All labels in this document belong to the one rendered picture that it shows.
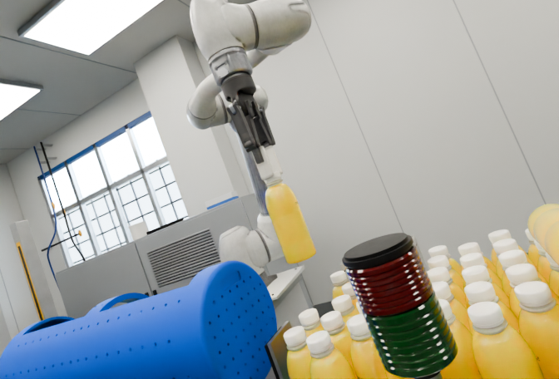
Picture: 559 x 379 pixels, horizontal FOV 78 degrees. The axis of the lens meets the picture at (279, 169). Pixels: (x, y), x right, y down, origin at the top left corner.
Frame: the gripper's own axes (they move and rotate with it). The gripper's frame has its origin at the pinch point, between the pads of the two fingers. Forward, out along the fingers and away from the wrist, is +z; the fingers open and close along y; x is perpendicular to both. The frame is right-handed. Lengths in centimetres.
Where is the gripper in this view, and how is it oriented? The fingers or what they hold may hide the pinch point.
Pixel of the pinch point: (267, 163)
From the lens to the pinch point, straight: 76.9
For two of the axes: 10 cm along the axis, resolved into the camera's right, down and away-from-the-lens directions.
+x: 8.3, -3.6, -4.3
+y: -4.3, 1.0, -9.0
